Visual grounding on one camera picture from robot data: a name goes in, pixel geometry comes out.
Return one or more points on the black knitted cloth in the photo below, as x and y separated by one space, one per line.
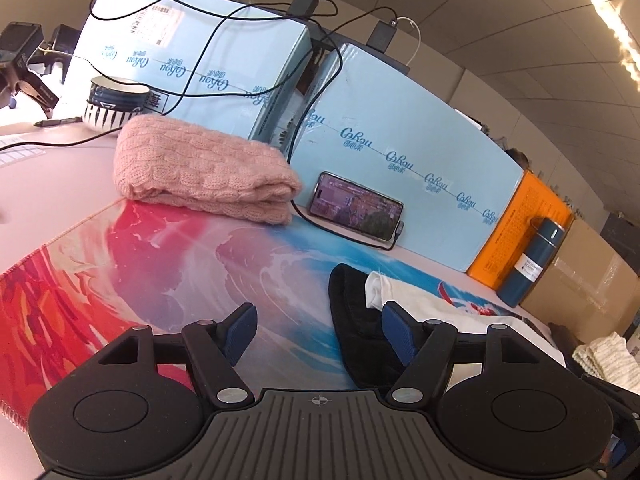
355 320

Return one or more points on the smartphone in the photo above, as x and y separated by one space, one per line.
350 205

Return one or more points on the large light blue box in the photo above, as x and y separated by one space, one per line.
225 50

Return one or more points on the brown cardboard box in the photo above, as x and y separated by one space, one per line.
585 280

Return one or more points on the dark blue bowl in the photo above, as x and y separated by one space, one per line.
120 91

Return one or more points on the white keyboard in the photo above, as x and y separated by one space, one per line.
15 155

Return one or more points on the pink knitted sweater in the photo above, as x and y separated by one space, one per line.
200 165

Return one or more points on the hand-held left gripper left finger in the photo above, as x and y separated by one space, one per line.
242 332

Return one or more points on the orange box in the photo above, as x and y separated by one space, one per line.
505 230

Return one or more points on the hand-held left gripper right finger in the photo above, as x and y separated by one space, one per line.
397 332

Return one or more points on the black charger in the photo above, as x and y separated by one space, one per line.
381 36
304 2

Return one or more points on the black pen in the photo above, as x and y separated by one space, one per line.
57 121

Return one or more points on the white garment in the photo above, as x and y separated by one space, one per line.
450 305

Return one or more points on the dark blue vacuum bottle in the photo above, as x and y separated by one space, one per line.
525 270

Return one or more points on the printed desk mat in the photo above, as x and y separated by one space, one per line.
150 270

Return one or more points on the white black striped bowl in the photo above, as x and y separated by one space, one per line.
102 116

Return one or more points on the dark brown cloth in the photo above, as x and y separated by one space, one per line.
562 345

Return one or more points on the black device on stand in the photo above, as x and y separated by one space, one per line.
20 45

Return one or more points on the cream knitted sweater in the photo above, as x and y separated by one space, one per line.
600 352

